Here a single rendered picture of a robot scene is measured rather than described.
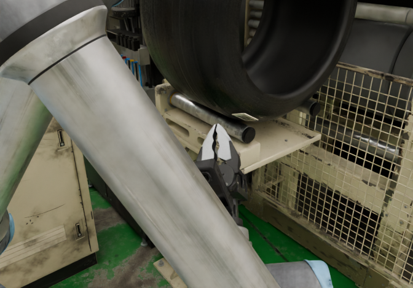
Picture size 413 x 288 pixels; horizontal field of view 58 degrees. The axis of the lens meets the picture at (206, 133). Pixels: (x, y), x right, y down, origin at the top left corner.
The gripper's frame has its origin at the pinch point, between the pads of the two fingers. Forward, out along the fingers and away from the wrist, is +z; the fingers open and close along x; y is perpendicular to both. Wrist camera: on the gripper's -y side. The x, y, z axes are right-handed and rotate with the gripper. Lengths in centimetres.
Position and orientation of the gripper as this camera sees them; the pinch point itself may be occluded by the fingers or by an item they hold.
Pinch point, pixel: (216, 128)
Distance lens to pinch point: 77.0
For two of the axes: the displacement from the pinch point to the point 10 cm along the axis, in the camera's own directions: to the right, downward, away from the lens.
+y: 4.0, 4.2, 8.1
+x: 9.2, -2.1, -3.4
